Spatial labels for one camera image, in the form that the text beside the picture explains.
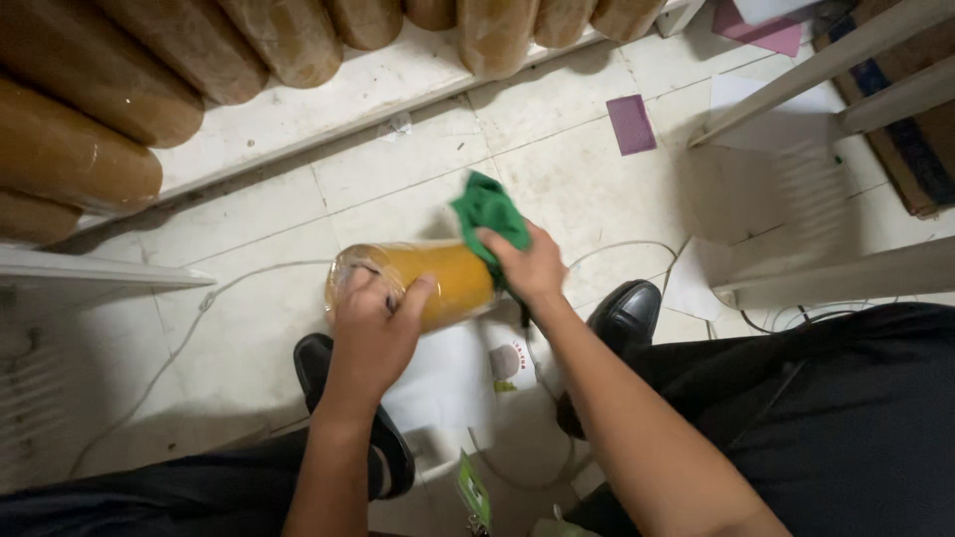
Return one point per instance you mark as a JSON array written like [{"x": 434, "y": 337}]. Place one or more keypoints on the row of brown wrapped jars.
[{"x": 97, "y": 97}]

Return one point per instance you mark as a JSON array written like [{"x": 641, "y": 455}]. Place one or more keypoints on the green cleaning cloth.
[{"x": 489, "y": 209}]

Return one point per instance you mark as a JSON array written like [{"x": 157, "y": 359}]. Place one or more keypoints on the person's left trouser leg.
[{"x": 149, "y": 496}]

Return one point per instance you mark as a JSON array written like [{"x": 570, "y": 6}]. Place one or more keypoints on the person's right trouser leg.
[{"x": 821, "y": 418}]

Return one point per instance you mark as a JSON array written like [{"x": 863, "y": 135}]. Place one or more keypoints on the person's black left shoe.
[{"x": 317, "y": 365}]

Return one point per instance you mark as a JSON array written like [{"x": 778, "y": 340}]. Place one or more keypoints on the green tag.
[{"x": 473, "y": 488}]

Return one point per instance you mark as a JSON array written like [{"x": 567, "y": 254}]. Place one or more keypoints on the person's right fingers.
[{"x": 498, "y": 244}]

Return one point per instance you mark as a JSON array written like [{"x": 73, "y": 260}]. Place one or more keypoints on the person's black right shoe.
[{"x": 627, "y": 309}]

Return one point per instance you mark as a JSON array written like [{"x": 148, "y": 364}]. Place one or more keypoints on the person's right hand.
[{"x": 533, "y": 268}]

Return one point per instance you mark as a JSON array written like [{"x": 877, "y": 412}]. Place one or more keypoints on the pink paper sheet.
[{"x": 761, "y": 31}]

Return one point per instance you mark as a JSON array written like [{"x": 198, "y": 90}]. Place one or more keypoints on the plastic-wrapped yellow jar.
[{"x": 448, "y": 280}]

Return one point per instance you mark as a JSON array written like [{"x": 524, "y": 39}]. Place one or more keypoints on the person's left hand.
[{"x": 369, "y": 343}]

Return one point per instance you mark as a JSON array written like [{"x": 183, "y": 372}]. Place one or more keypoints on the white rack frame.
[{"x": 821, "y": 276}]

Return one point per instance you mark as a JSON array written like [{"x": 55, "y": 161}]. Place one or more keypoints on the person's trouser leg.
[
  {"x": 149, "y": 496},
  {"x": 821, "y": 418}
]

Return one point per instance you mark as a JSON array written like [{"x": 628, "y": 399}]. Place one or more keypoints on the brown cardboard box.
[{"x": 910, "y": 142}]

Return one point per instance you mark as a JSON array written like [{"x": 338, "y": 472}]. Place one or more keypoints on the purple card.
[{"x": 631, "y": 124}]

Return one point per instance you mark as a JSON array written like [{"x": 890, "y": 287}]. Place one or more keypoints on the white printed plastic bag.
[{"x": 448, "y": 380}]

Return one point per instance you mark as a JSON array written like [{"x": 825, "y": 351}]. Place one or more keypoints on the crumpled clear wrapper scrap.
[{"x": 395, "y": 125}]

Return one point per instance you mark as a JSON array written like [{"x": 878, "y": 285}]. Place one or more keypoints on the person's black shoe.
[
  {"x": 627, "y": 309},
  {"x": 317, "y": 365}
]

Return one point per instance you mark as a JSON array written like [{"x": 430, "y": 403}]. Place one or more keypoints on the white shelf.
[{"x": 336, "y": 97}]

